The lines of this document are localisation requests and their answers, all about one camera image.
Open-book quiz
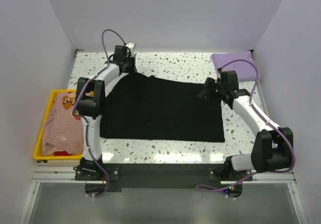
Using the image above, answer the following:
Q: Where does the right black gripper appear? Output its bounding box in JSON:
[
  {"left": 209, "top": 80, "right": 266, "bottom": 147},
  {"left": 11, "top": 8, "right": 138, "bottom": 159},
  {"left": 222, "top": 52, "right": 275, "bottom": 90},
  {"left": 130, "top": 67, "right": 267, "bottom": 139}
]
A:
[{"left": 197, "top": 77, "right": 226, "bottom": 105}]

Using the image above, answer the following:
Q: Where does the black t-shirt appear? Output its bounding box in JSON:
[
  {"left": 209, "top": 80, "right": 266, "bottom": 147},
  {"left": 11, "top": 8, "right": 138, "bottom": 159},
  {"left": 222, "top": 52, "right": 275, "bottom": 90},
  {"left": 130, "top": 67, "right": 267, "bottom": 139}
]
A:
[{"left": 100, "top": 73, "right": 225, "bottom": 143}]

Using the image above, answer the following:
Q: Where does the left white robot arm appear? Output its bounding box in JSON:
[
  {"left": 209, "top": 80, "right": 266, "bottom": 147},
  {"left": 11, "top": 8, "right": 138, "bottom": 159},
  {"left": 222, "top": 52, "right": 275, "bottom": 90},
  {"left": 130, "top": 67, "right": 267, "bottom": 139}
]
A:
[{"left": 72, "top": 43, "right": 137, "bottom": 180}]

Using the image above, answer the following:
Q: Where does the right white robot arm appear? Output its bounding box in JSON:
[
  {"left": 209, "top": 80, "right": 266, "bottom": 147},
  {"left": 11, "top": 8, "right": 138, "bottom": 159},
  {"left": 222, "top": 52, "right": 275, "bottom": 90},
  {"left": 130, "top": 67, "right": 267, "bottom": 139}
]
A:
[{"left": 198, "top": 71, "right": 294, "bottom": 180}]

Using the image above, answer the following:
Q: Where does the folded purple t-shirt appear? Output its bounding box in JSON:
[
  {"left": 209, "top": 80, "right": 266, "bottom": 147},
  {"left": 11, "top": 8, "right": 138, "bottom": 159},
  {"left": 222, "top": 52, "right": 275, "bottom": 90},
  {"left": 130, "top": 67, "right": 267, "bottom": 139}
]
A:
[{"left": 211, "top": 50, "right": 256, "bottom": 82}]

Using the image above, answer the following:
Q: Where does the pink printed t-shirt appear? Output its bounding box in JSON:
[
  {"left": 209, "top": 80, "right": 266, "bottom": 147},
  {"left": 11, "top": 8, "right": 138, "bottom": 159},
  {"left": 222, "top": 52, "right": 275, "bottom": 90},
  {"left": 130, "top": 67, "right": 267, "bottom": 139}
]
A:
[{"left": 42, "top": 91, "right": 83, "bottom": 156}]

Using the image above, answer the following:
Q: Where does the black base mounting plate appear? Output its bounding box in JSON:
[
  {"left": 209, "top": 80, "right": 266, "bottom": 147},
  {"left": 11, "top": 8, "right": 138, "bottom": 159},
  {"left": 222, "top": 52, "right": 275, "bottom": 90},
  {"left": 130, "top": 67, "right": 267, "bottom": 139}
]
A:
[{"left": 74, "top": 163, "right": 251, "bottom": 193}]

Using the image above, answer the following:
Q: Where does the red garment in bin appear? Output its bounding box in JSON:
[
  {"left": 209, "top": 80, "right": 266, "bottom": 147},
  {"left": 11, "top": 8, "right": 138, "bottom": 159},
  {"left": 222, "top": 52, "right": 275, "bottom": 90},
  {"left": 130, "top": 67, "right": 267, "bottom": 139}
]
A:
[{"left": 54, "top": 151, "right": 71, "bottom": 156}]

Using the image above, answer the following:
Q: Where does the yellow plastic bin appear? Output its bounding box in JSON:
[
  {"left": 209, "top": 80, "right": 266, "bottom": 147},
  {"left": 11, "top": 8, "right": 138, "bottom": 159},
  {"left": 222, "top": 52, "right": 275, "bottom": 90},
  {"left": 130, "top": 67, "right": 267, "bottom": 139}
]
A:
[{"left": 33, "top": 89, "right": 82, "bottom": 161}]

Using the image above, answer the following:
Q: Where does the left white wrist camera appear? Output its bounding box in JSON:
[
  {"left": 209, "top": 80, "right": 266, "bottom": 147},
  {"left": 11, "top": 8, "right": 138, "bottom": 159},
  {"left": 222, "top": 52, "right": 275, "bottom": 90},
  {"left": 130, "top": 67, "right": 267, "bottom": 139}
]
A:
[{"left": 125, "top": 43, "right": 136, "bottom": 57}]

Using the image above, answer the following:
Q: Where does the aluminium extrusion rail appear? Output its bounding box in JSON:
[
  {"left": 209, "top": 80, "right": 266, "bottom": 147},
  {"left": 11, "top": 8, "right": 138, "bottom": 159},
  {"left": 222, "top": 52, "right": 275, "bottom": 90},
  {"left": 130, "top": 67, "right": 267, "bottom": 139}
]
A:
[{"left": 32, "top": 162, "right": 297, "bottom": 184}]

